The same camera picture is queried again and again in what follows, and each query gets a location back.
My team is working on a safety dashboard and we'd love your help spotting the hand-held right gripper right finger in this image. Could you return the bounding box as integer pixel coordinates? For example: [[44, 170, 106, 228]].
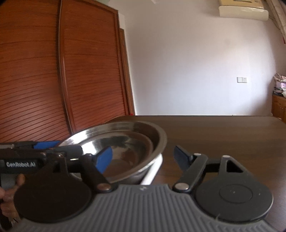
[[172, 145, 248, 193]]

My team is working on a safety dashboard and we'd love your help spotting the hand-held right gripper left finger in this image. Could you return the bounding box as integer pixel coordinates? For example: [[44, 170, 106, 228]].
[[52, 147, 118, 193]]

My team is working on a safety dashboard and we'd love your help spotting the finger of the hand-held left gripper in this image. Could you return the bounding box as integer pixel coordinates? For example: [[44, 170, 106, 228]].
[[45, 145, 83, 161], [14, 140, 62, 151]]

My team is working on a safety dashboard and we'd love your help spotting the beige patterned curtain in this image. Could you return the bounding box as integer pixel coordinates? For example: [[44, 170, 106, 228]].
[[267, 0, 286, 43]]

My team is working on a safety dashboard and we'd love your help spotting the person's left hand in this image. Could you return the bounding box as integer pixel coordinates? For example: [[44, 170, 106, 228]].
[[0, 174, 26, 216]]

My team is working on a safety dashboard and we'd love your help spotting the large stainless steel bowl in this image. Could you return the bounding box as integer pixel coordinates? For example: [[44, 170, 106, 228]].
[[58, 121, 168, 185]]

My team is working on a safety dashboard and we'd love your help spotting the brown wooden sideboard cabinet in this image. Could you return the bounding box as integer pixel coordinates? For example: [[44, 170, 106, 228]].
[[271, 95, 286, 123]]

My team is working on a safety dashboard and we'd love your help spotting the cream wall air conditioner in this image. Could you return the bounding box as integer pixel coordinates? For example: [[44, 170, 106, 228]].
[[218, 0, 264, 7]]

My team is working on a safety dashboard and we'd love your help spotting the brown wooden louvred wardrobe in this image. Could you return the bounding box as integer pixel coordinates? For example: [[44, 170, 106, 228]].
[[0, 0, 135, 143]]

